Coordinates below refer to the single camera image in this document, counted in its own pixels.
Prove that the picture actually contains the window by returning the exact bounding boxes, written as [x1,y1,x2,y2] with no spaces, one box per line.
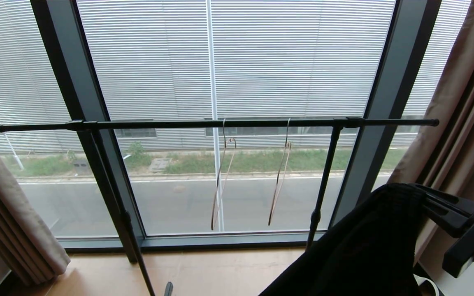
[0,0,472,251]

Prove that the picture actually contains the pink clothes hanger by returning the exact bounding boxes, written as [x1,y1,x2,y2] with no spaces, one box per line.
[211,118,237,231]
[268,118,293,227]

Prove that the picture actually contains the white laundry basket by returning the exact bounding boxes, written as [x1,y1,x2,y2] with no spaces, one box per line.
[413,275,440,296]

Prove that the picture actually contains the brown curtain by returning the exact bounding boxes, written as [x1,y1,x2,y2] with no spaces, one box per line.
[387,0,474,266]
[0,119,71,287]

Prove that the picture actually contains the black shorts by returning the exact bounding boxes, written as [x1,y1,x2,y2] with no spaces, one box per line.
[259,183,431,296]

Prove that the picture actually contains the black clothes rack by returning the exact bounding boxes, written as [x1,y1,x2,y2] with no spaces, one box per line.
[0,118,440,296]

